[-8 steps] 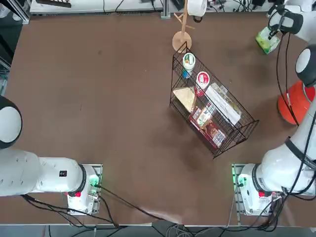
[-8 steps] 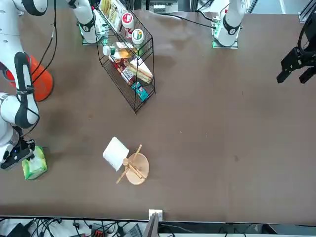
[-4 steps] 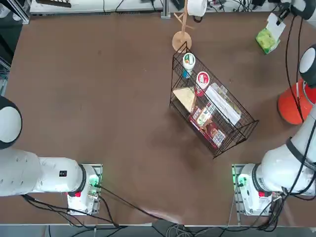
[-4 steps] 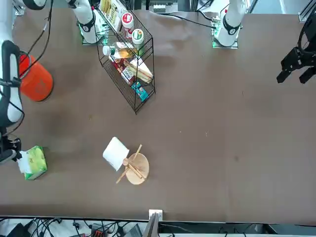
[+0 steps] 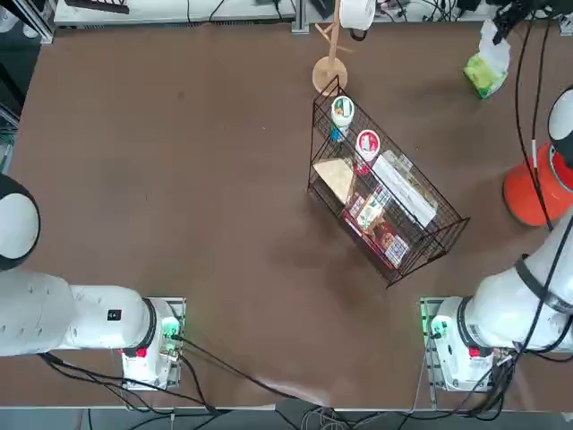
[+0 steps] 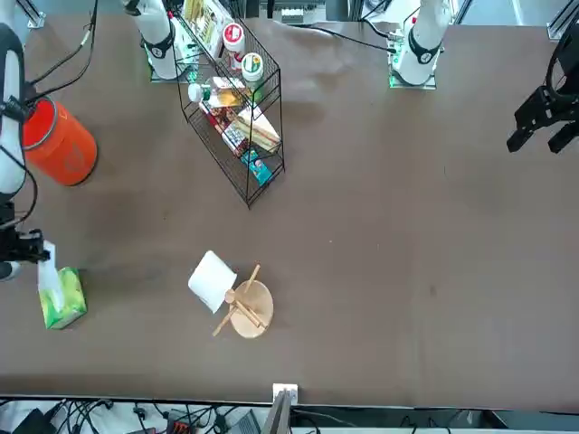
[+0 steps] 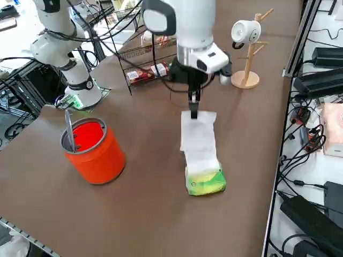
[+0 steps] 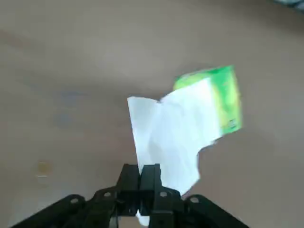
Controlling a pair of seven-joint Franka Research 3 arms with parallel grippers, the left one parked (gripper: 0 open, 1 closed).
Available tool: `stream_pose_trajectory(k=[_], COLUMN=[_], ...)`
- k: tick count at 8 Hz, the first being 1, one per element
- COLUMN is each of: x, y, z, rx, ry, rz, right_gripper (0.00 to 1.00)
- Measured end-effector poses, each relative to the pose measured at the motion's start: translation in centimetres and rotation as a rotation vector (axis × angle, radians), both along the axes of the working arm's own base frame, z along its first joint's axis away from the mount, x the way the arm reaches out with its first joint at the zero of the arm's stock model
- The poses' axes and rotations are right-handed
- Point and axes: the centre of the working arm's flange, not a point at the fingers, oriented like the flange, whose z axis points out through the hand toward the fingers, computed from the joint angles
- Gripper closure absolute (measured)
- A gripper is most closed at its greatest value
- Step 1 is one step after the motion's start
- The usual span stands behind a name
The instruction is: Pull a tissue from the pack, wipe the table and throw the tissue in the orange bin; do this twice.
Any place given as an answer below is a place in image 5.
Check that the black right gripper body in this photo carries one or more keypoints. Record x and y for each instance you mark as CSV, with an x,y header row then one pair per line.
x,y
524,6

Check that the white paper tissue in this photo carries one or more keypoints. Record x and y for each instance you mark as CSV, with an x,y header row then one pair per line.
x,y
492,56

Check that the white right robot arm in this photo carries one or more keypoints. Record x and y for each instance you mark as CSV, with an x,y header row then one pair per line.
x,y
492,322

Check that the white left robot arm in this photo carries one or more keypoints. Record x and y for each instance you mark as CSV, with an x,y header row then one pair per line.
x,y
89,322

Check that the green tissue pack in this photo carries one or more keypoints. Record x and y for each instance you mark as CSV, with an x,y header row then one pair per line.
x,y
481,78

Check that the orange round bin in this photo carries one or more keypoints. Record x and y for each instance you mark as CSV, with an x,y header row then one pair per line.
x,y
528,192

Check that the white mug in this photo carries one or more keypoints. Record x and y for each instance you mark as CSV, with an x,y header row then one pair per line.
x,y
358,13

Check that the white cup red lid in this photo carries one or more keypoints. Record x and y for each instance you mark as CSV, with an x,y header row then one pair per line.
x,y
368,144

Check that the wooden mug tree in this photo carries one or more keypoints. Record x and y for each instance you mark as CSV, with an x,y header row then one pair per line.
x,y
330,76

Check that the white cup green lid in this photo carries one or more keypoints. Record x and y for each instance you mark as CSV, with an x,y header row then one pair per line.
x,y
343,112

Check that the long white box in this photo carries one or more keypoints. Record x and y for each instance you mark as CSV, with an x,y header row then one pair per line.
x,y
403,188

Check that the white printed snack box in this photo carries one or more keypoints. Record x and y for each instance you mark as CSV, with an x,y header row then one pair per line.
x,y
371,210

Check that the dark red snack box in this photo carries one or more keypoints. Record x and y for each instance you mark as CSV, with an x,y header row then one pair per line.
x,y
385,237

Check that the aluminium frame profile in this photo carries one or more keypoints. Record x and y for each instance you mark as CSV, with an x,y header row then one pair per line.
x,y
40,27
301,18

